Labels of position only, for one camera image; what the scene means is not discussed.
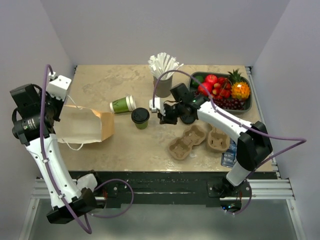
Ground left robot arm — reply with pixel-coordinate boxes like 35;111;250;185
10;84;104;224

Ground black coffee cup lid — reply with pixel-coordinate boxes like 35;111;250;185
179;114;197;125

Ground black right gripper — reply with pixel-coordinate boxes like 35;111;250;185
157;102;185;126

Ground blue razor blister pack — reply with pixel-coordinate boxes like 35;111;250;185
220;139;237;168

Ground dark purple grape bunch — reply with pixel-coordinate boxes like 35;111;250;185
213;97;245;111

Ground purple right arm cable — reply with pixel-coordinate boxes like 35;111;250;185
151;69;307;216

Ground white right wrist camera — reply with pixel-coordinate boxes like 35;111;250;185
149;97;165;115

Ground green paper coffee cup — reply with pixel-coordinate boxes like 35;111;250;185
134;120;149;130

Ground grey fruit tray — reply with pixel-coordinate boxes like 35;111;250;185
188;71;252;114

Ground small orange pineapple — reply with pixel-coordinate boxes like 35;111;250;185
228;69;251;101

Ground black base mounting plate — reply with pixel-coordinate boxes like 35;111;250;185
42;170;279;209

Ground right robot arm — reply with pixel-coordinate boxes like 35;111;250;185
149;83;273;197

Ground green lime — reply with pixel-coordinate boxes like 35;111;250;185
192;75;205;88

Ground brown paper bag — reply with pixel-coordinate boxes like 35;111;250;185
54;96;115;151

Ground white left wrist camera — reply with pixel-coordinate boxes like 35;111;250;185
46;72;72;102

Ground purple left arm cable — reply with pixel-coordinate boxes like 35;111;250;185
39;63;135;235

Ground grey straw holder cup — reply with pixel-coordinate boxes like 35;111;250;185
155;76;173;98

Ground red apple front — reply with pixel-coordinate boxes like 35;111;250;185
197;82;213;97

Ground brown pulp cup carrier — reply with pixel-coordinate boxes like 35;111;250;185
206;124;231;154

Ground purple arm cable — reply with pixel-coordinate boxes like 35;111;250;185
39;63;135;235
151;69;307;216

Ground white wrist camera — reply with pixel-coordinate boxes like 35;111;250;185
46;72;72;102
149;97;165;115

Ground white wrapped straws bundle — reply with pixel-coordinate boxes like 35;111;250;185
147;52;184;80

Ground red apple with stem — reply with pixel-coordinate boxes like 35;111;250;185
204;74;218;85

